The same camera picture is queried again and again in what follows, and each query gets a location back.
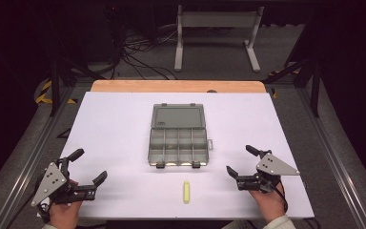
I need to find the bundle of black floor cables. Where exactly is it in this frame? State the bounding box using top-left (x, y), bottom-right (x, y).
top-left (107, 27), bottom-right (179, 81)

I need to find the wooden table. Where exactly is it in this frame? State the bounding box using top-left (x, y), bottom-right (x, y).
top-left (90, 79), bottom-right (267, 94)

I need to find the grey metal floor rail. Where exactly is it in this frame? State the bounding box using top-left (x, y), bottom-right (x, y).
top-left (294, 85), bottom-right (366, 229)
top-left (0, 85), bottom-right (79, 229)

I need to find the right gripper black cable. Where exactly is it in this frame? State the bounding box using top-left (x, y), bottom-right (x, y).
top-left (274, 181), bottom-right (290, 215)

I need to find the person's right hand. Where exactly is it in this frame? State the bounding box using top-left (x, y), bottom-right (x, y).
top-left (248, 180), bottom-right (288, 224)

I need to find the yellow black floor tape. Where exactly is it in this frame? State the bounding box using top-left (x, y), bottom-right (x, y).
top-left (33, 79), bottom-right (78, 105)
top-left (267, 68), bottom-right (300, 99)

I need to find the grey plastic compartment box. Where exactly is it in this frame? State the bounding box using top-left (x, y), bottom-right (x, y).
top-left (147, 102), bottom-right (214, 170)

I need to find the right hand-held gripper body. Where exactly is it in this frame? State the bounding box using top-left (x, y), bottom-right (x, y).
top-left (234, 148), bottom-right (301, 194)

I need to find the white table sheet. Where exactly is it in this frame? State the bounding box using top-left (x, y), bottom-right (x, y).
top-left (57, 91), bottom-right (315, 221)

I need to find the black metal stand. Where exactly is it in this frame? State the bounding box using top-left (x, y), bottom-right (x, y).
top-left (262, 9), bottom-right (323, 119)
top-left (41, 6), bottom-right (107, 117)

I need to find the small yellow stick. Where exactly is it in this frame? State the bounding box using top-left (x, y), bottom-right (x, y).
top-left (183, 179), bottom-right (192, 205)

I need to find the person's left hand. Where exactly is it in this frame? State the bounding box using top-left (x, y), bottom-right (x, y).
top-left (48, 178), bottom-right (84, 227)

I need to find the white metal stand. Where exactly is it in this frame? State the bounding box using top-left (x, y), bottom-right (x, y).
top-left (173, 4), bottom-right (266, 73)

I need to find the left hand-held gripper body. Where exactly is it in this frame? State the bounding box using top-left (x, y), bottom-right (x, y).
top-left (30, 156), bottom-right (97, 208)

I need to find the person's right sleeve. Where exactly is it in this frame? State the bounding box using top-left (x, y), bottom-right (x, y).
top-left (261, 214), bottom-right (297, 229)

